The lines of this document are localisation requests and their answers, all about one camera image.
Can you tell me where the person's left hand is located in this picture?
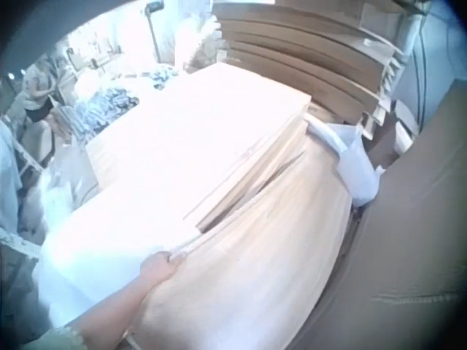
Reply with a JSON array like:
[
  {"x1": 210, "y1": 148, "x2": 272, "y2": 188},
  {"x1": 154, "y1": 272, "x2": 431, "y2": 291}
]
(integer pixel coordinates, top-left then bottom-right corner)
[{"x1": 139, "y1": 250, "x2": 185, "y2": 289}]

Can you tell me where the stack of flat cardboard sheets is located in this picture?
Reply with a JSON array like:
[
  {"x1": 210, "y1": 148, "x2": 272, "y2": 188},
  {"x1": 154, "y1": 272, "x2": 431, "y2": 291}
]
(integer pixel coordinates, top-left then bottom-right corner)
[{"x1": 85, "y1": 61, "x2": 313, "y2": 235}]

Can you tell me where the clear plastic wrap heap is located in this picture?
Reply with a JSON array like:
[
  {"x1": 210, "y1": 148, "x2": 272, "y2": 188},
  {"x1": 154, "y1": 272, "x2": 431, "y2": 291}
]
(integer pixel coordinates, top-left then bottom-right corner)
[{"x1": 35, "y1": 166, "x2": 94, "y2": 238}]

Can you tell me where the white plastic bag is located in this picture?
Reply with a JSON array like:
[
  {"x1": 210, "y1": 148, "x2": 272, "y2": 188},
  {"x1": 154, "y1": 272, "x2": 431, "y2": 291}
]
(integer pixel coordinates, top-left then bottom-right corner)
[{"x1": 305, "y1": 112, "x2": 388, "y2": 209}]

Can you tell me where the black pole stand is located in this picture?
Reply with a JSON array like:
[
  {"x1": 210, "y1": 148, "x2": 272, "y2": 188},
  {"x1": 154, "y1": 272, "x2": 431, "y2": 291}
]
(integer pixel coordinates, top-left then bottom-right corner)
[{"x1": 143, "y1": 0, "x2": 166, "y2": 63}]

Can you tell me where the big brown cardboard panel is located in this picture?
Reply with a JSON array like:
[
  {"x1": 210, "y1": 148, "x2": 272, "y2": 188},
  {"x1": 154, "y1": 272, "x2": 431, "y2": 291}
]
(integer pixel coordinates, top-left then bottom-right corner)
[{"x1": 330, "y1": 82, "x2": 467, "y2": 350}]

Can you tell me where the stack of brown folded cartons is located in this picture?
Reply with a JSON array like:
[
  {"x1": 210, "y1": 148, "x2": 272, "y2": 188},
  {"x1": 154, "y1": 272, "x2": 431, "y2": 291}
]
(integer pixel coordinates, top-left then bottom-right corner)
[{"x1": 210, "y1": 0, "x2": 405, "y2": 123}]

